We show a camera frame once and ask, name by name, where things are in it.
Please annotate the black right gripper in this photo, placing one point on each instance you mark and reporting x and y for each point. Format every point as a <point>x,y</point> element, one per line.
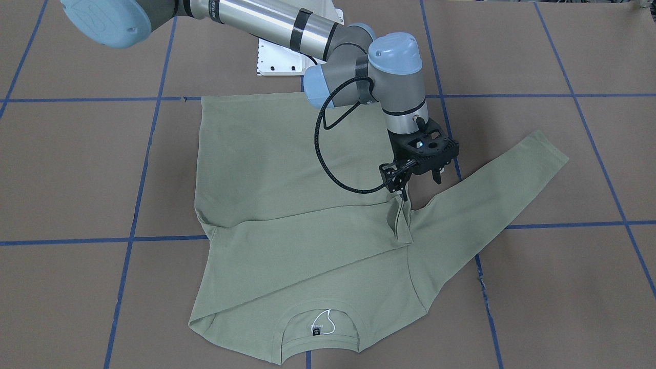
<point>395,147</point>

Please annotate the olive green long-sleeve shirt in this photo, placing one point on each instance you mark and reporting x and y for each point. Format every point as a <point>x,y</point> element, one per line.
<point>296,263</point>

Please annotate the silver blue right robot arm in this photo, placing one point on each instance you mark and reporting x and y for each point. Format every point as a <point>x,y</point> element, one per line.
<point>355,68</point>

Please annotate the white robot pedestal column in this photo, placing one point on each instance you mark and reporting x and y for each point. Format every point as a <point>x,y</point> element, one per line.
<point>276,60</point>

